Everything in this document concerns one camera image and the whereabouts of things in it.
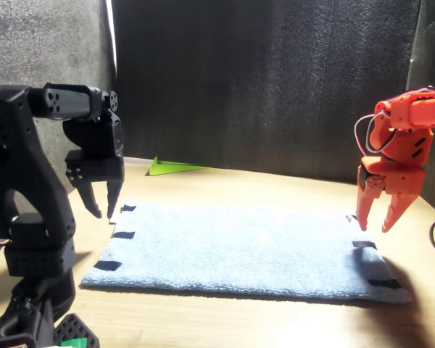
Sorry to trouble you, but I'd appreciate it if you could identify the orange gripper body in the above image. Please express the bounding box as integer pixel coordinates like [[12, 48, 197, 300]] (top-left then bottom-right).
[[358, 119, 433, 196]]

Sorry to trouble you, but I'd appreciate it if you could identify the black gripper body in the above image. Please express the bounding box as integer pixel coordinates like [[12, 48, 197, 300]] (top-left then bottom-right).
[[63, 108, 126, 182]]

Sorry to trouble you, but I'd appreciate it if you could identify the light blue towel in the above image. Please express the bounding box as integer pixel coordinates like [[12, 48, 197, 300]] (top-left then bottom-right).
[[80, 198, 414, 305]]

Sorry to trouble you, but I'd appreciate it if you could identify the green object corner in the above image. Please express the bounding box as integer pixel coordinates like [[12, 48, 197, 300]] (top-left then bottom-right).
[[146, 156, 212, 178]]

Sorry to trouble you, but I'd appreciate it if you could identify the dark grey foam panel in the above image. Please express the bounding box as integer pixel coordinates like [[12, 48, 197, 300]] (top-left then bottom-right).
[[110, 0, 421, 188], [0, 0, 117, 254], [393, 0, 435, 220]]

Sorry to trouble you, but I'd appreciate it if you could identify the green table clamp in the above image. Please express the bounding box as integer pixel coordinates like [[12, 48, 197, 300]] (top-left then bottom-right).
[[59, 336, 88, 348]]

